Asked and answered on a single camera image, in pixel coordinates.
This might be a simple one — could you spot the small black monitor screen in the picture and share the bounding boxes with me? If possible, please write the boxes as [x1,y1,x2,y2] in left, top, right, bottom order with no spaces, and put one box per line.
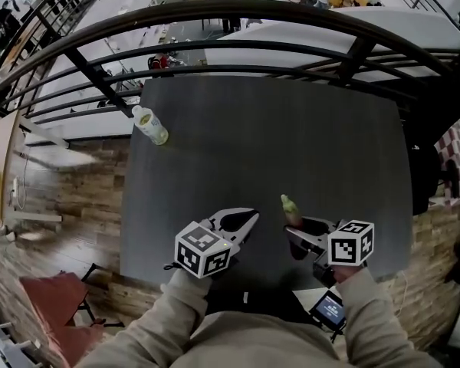
[309,288,348,339]

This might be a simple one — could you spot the person's right forearm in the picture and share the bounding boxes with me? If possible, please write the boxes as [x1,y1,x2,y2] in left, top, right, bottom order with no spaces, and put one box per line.
[335,264,444,368]

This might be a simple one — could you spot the dark grey table top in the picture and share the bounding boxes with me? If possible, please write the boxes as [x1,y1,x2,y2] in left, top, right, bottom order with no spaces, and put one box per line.
[119,75,414,294]

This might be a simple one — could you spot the white power strip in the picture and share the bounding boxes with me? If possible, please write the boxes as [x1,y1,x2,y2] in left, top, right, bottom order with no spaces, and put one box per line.
[10,177,22,206]

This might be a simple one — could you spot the person's dark trousers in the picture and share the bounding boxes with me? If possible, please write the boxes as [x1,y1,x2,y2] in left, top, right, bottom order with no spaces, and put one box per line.
[205,287,319,325]

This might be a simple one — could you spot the pink cloth draped chair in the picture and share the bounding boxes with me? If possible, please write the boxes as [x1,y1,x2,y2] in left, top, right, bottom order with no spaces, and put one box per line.
[18,262,123,344]

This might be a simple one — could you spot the clear plastic drink bottle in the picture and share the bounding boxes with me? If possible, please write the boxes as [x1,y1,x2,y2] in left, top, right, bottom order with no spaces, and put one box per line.
[131,104,169,146]

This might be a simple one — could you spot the light wooden desk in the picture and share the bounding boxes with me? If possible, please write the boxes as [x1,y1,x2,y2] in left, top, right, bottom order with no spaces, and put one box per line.
[0,111,22,222]

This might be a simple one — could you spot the person's beige sweater torso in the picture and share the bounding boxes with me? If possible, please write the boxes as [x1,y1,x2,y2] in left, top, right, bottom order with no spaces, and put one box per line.
[168,310,353,368]

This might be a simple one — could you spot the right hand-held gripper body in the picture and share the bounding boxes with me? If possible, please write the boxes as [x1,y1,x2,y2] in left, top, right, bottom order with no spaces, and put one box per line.
[312,219,375,289]

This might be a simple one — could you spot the black office chair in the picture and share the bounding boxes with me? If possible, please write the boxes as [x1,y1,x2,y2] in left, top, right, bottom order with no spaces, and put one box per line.
[400,101,460,216]

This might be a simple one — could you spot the purple eggplant with green stem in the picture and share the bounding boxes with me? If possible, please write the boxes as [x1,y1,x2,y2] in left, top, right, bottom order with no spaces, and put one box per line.
[280,194,310,261]

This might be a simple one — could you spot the person's left forearm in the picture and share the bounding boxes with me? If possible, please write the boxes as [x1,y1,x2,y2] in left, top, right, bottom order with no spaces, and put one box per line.
[74,268,215,368]

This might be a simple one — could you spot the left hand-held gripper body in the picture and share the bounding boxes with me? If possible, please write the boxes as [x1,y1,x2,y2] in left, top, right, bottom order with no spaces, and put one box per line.
[174,220,242,279]

